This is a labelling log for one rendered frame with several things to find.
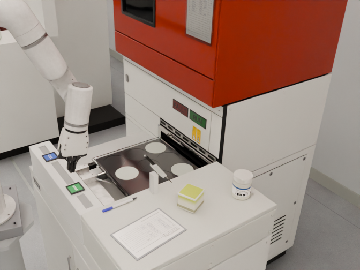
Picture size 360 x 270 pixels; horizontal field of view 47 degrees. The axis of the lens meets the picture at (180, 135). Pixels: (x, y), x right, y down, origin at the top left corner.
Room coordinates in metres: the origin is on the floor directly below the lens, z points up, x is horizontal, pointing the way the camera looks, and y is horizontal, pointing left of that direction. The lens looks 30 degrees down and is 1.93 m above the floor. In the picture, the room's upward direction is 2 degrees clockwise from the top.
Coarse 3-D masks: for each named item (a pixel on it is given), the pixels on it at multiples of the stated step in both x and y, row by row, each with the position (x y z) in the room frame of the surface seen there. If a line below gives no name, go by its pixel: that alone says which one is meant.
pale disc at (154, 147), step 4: (148, 144) 1.70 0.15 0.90; (152, 144) 1.70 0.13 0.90; (156, 144) 1.70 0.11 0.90; (160, 144) 1.70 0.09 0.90; (148, 148) 1.66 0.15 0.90; (152, 148) 1.66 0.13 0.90; (156, 148) 1.66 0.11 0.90; (160, 148) 1.66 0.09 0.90; (164, 148) 1.66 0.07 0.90; (152, 152) 1.62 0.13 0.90; (156, 152) 1.63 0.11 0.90; (160, 152) 1.63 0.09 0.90
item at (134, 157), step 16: (144, 144) 1.69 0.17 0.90; (96, 160) 1.54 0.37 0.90; (112, 160) 1.55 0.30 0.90; (128, 160) 1.55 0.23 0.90; (144, 160) 1.56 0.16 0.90; (160, 160) 1.56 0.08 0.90; (176, 160) 1.56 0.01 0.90; (112, 176) 1.42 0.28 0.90; (144, 176) 1.43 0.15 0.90; (160, 176) 1.44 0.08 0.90; (176, 176) 1.44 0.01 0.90; (128, 192) 1.32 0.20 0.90
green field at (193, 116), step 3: (192, 114) 1.62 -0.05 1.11; (195, 114) 1.60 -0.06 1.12; (192, 117) 1.62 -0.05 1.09; (195, 117) 1.60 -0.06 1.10; (198, 117) 1.59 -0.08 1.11; (195, 120) 1.60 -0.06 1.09; (198, 120) 1.58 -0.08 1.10; (201, 120) 1.57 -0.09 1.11; (204, 120) 1.55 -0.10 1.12; (198, 123) 1.58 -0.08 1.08; (201, 123) 1.57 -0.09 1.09; (204, 123) 1.55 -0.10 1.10; (204, 126) 1.55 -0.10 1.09
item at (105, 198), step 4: (88, 172) 1.47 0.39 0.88; (88, 184) 1.39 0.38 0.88; (92, 184) 1.39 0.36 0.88; (96, 184) 1.39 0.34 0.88; (100, 184) 1.39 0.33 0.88; (92, 188) 1.36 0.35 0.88; (96, 188) 1.36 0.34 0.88; (100, 188) 1.37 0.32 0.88; (96, 192) 1.34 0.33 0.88; (100, 192) 1.34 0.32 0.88; (104, 192) 1.34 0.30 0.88; (96, 196) 1.31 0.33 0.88; (100, 196) 1.31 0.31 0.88; (104, 196) 1.31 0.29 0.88; (108, 196) 1.31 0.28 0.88; (100, 200) 1.29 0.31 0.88; (104, 200) 1.29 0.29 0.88; (108, 200) 1.29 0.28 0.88; (112, 200) 1.29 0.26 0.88; (104, 204) 1.26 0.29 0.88
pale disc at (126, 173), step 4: (120, 168) 1.49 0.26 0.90; (124, 168) 1.49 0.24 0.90; (128, 168) 1.49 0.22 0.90; (132, 168) 1.49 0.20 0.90; (116, 172) 1.45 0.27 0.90; (120, 172) 1.45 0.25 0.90; (124, 172) 1.45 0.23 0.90; (128, 172) 1.46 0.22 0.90; (132, 172) 1.46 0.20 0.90; (136, 172) 1.46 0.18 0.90; (120, 176) 1.43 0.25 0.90; (124, 176) 1.43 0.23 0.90; (128, 176) 1.43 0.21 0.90; (132, 176) 1.43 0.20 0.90; (136, 176) 1.43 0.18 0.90
